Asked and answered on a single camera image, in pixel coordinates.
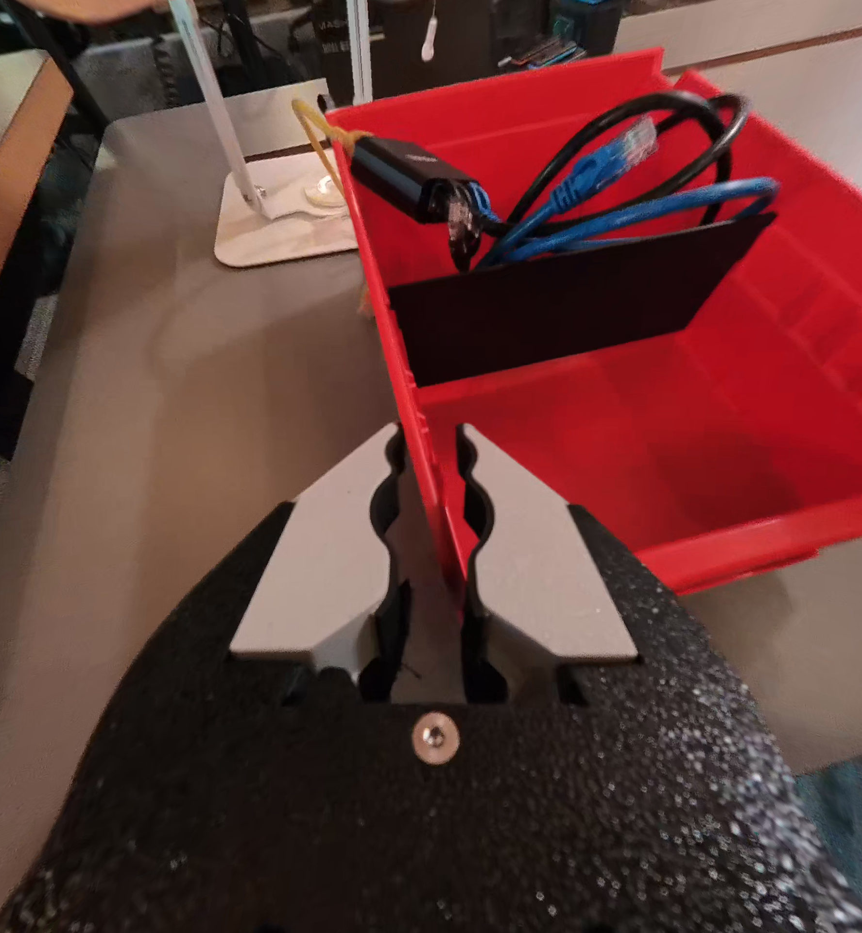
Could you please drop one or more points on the red plastic bin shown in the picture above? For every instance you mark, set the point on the red plastic bin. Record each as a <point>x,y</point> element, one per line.
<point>620,415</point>

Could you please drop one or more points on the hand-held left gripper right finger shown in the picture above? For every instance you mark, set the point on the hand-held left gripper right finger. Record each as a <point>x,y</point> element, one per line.
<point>540,590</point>

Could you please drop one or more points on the black ethernet adapter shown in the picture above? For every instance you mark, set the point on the black ethernet adapter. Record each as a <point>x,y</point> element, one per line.
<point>402,171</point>

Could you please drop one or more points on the white metal post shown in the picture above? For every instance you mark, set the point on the white metal post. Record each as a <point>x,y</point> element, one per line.
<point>362,51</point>

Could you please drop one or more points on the white table with wood edge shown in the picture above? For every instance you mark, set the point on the white table with wood edge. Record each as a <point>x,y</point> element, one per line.
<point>766,29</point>

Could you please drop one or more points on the white metal stand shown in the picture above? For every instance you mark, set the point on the white metal stand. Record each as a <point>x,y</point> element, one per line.
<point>270,233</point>

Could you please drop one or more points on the black equipment box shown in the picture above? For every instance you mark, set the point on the black equipment box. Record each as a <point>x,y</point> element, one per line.
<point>460,44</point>

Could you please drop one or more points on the blue and black device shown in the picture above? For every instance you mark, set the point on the blue and black device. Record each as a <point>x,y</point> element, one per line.
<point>555,40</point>

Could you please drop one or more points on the black bin divider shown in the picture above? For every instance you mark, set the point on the black bin divider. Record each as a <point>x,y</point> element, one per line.
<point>547,313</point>

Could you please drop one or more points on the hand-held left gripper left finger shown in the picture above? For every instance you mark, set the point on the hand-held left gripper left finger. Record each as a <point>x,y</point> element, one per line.
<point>314,576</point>

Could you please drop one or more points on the wooden side desk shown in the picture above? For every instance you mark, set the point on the wooden side desk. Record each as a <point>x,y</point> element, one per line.
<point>8,182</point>

